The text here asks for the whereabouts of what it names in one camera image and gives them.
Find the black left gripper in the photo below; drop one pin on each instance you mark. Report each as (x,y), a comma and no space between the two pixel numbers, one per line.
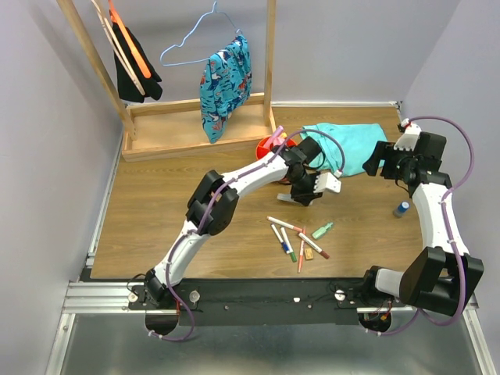
(305,197)

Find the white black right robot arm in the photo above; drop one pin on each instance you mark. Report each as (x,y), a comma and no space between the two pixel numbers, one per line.
(443,276)

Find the small tan eraser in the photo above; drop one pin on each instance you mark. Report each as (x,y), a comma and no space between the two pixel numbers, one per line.
(309,254)

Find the white marker red cap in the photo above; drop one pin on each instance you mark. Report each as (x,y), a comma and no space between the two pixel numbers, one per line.
(284,224)

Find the blue capped grey bottle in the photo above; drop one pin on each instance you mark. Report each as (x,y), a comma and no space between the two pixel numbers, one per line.
(401,209)

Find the blue patterned hanging shirt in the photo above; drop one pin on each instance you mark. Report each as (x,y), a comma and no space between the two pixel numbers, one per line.
(225,85)

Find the green grey highlighter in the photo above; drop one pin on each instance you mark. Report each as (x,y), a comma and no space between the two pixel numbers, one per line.
(284,197)

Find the orange round divided organizer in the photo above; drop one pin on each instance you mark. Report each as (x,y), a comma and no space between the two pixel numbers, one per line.
(260,151)

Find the teal folded t-shirt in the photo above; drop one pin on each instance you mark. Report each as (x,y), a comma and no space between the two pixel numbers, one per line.
(358,142)

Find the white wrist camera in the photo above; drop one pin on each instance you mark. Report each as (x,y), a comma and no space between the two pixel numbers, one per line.
(327,182)
(410,135)

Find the light wooden hanger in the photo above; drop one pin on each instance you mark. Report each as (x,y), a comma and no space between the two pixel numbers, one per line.
(118,51)

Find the orange pen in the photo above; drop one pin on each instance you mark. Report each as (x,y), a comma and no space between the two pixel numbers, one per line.
(301,251)

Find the white marker maroon cap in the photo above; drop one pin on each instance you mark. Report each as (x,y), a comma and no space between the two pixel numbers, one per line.
(313,245)

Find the orange plastic hanger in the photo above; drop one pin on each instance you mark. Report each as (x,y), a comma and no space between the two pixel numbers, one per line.
(132,46)

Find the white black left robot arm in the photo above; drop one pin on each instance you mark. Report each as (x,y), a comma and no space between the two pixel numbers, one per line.
(211,207)

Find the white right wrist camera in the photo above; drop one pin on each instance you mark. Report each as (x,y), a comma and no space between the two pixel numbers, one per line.
(410,135)

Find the wooden clothes rack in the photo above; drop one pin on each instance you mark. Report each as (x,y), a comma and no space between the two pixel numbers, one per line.
(172,129)

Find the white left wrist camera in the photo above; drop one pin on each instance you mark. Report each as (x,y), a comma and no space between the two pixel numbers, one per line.
(327,182)

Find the small green bottle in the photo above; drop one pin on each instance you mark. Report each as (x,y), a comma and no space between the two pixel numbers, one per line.
(320,232)

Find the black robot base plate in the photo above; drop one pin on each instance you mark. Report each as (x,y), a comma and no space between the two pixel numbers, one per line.
(274,301)

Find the white marker green cap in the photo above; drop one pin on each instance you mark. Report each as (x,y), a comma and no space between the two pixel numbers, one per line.
(290,250)

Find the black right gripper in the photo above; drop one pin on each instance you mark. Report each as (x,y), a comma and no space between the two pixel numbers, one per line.
(383,150)

